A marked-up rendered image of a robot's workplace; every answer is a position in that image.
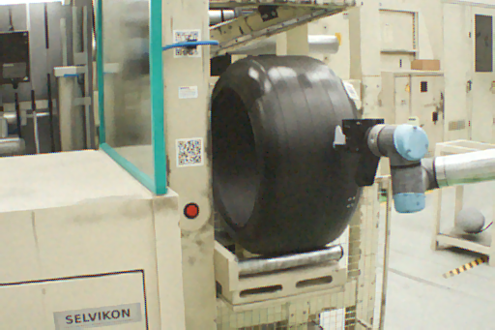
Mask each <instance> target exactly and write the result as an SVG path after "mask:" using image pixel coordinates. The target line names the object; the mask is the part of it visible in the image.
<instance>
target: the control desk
mask: <svg viewBox="0 0 495 330"><path fill-rule="evenodd" d="M0 330H186V329H185V305H184V279H182V254H181V227H180V199H179V195H178V194H176V193H175V192H173V191H172V190H171V189H169V188H168V187H167V194H165V195H156V194H154V193H153V192H152V191H151V190H150V189H148V188H147V187H146V186H145V185H143V184H142V183H141V182H140V181H139V180H137V179H136V178H135V177H134V176H133V175H131V174H130V173H129V172H128V171H126V170H125V169H124V168H123V167H122V166H120V165H119V164H118V163H117V162H115V160H114V159H113V158H111V157H110V156H109V155H108V154H107V153H105V152H104V151H103V150H102V149H101V148H100V149H99V150H98V151H95V150H86V151H74V152H62V153H51V154H39V155H27V156H16V157H5V158H0Z"/></svg>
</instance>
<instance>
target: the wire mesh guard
mask: <svg viewBox="0 0 495 330"><path fill-rule="evenodd" d="M386 180H389V187H388V188H387V191H386V192H381V181H386ZM377 181H380V194H381V193H387V203H386V214H384V215H386V220H385V221H384V222H385V228H380V224H381V223H380V216H383V215H380V208H385V207H380V201H379V207H378V208H379V215H377V216H379V223H376V224H379V229H374V230H379V231H380V229H385V243H383V244H385V250H383V251H384V258H383V264H381V265H383V271H380V272H383V278H381V279H382V285H378V286H381V287H382V291H380V292H382V295H381V303H380V305H379V306H380V311H379V312H380V318H376V319H380V321H379V324H377V325H379V329H380V330H384V326H385V311H386V293H387V289H388V266H389V259H390V232H391V224H392V183H391V176H390V175H381V176H376V177H375V181H374V193H373V194H378V193H375V182H377ZM364 202H366V209H364V210H366V217H363V218H366V230H367V226H368V224H367V218H369V217H368V216H367V210H370V209H367V203H368V202H370V201H367V199H366V201H364ZM361 203H362V202H361V201H360V210H357V211H360V217H359V218H355V216H354V219H352V220H355V219H360V225H355V226H359V227H360V233H354V234H360V238H361V233H365V239H371V238H366V232H361V211H362V210H361ZM370 217H372V224H370V225H372V238H377V237H373V225H374V223H373V217H376V216H373V210H372V216H370ZM346 243H352V242H346V240H345V243H340V237H339V244H345V264H343V265H345V266H346V265H348V264H346V257H349V256H346V251H351V250H346ZM376 245H377V252H375V253H377V258H373V259H377V265H376V266H380V265H378V258H382V257H378V253H380V252H378V245H382V244H378V242H377V244H376ZM350 256H352V262H353V256H356V255H353V243H352V255H350ZM357 256H358V262H354V263H358V276H357V277H358V278H359V277H360V276H359V251H358V254H357ZM349 264H351V271H347V272H351V277H350V278H351V284H350V286H351V290H352V278H356V277H352V271H357V270H352V264H353V263H349ZM352 291H356V290H352ZM369 294H374V293H369V291H368V301H366V302H368V304H369V302H370V301H369ZM331 296H334V295H330V296H325V295H324V297H319V298H324V303H325V297H330V303H328V304H330V309H329V310H326V311H330V321H331V316H333V315H331ZM313 299H317V306H312V307H317V312H316V319H314V320H316V323H317V320H318V319H317V313H320V312H323V318H319V319H323V324H322V325H323V330H324V325H326V324H324V318H325V317H324V312H325V311H324V305H327V304H323V311H320V312H318V306H322V305H318V296H317V298H313ZM376 300H380V299H376ZM376 300H375V294H374V300H371V301H374V306H373V307H374V314H376V313H375V307H378V306H375V301H376ZM304 302H305V301H304V300H303V307H302V309H303V322H299V323H302V324H303V329H305V328H304V322H308V321H304V309H305V308H304ZM286 305H289V311H295V310H290V305H291V304H290V302H289V304H286ZM280 306H281V318H282V313H285V312H288V318H285V319H288V330H289V325H293V324H298V323H293V324H289V318H294V317H289V311H285V312H283V311H282V306H285V305H282V304H281V305H280ZM280 306H276V305H275V306H274V307H270V308H275V327H274V330H275V328H277V327H276V321H278V320H276V314H279V313H276V307H280ZM346 307H349V315H350V313H353V312H355V317H351V318H354V319H355V324H353V325H355V326H356V317H359V316H356V312H357V311H356V307H355V311H353V312H350V305H349V306H346ZM224 308H228V307H224ZM368 308H372V307H368V306H367V308H366V309H367V324H368V322H369V321H370V320H368V316H369V314H368ZM264 309H267V314H266V316H267V322H263V323H267V329H263V330H268V329H273V328H268V309H269V308H268V306H267V308H264ZM258 310H259V323H258V324H259V330H260V324H263V323H260V316H263V315H260V310H263V309H260V308H259V309H258ZM252 311H257V310H253V309H251V311H247V312H251V317H248V318H251V323H252V318H253V317H257V316H252ZM241 313H244V318H242V319H246V318H245V313H246V312H245V311H243V312H241ZM237 314H240V313H237V312H236V320H240V319H237ZM374 314H371V315H374ZM269 315H273V314H269ZM220 316H221V330H226V329H222V324H223V323H225V322H228V324H229V322H230V321H229V308H228V321H225V322H222V317H223V315H222V310H221V315H220ZM336 316H337V314H336V313H335V322H331V323H335V328H334V329H335V330H336V329H338V328H341V330H342V327H338V328H336V323H337V322H340V321H336ZM236 320H231V321H236ZM362 322H366V321H362V318H361V322H359V323H360V324H361V329H359V330H363V329H362ZM331 323H330V322H329V323H327V324H329V330H333V329H330V324H331ZM218 324H220V323H218ZM278 327H282V326H278ZM311 327H316V326H311ZM311 327H309V322H308V327H307V328H308V330H309V328H311Z"/></svg>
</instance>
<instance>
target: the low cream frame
mask: <svg viewBox="0 0 495 330"><path fill-rule="evenodd" d="M465 147H467V148H465ZM471 148H474V149H471ZM494 148H495V145H494V144H489V143H484V142H477V141H471V140H465V139H459V140H455V141H449V142H444V143H438V144H436V150H435V158H436V157H441V156H443V153H444V151H446V152H453V153H457V154H459V153H462V154H465V153H471V152H477V151H482V150H488V149H494ZM478 149H479V150H478ZM442 194H443V189H437V190H434V197H433V219H432V226H431V242H430V250H432V251H434V250H437V249H439V242H442V243H448V244H452V245H454V246H456V247H460V248H461V247H462V248H466V249H469V250H471V251H475V252H480V253H484V254H486V255H490V258H489V265H490V266H493V267H495V199H494V214H493V221H492V222H491V223H490V224H489V225H488V226H487V227H485V228H483V227H484V222H485V217H484V215H483V213H482V212H481V211H480V210H478V209H477V208H475V207H466V208H464V209H463V200H464V186H458V187H456V189H455V207H454V226H451V227H449V228H445V229H443V230H440V217H441V204H442ZM492 223H493V227H492V232H491V233H488V232H485V231H484V230H486V229H487V228H488V227H489V226H490V225H491V224H492Z"/></svg>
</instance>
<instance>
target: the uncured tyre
mask: <svg viewBox="0 0 495 330"><path fill-rule="evenodd" d="M210 99H211V135H212V179H213V200H214V204H215V206H216V209H217V212H218V216H219V219H220V221H221V223H222V225H223V227H224V229H225V230H226V232H227V234H228V235H229V236H230V237H231V238H232V239H233V240H234V241H235V242H236V243H237V244H240V245H241V246H242V247H243V248H245V249H246V250H247V251H249V252H250V253H252V254H255V255H274V254H281V253H289V252H296V251H302V250H304V249H306V248H307V247H313V246H315V247H322V246H325V245H327V244H330V243H332V242H334V240H336V239H337V238H339V237H340V236H341V235H342V233H343V232H344V231H345V229H346V228H347V226H349V224H350V222H351V221H352V219H353V218H354V216H355V214H356V212H357V210H358V206H359V203H360V200H361V196H362V192H363V187H364V186H361V187H359V185H358V184H357V183H356V181H355V180H354V179H355V176H356V173H357V169H358V165H359V162H360V158H361V154H360V153H346V152H340V151H336V150H335V148H334V142H335V128H336V127H337V126H339V127H340V130H341V133H342V119H361V118H360V115H359V112H358V109H357V107H356V104H355V102H354V99H352V98H350V97H349V95H348V93H347V91H346V89H345V87H344V85H343V84H342V80H341V79H340V78H339V77H338V76H337V75H336V74H335V72H334V71H333V70H332V69H331V68H330V67H329V66H328V65H327V64H325V63H324V62H322V61H320V60H318V59H315V58H312V57H308V56H302V55H272V56H249V57H246V58H243V59H237V60H235V61H234V62H232V63H231V64H230V65H229V66H228V68H227V69H226V70H225V71H224V72H223V73H222V74H221V75H220V77H219V78H218V80H217V82H216V83H215V86H214V88H213V91H212V94H211V98H210ZM321 189H323V191H316V192H307V193H298V192H302V191H312V190H321ZM351 195H357V197H356V201H355V205H354V207H351V208H349V209H345V208H346V204H347V199H348V196H351ZM315 247H314V248H315ZM307 250H308V249H307Z"/></svg>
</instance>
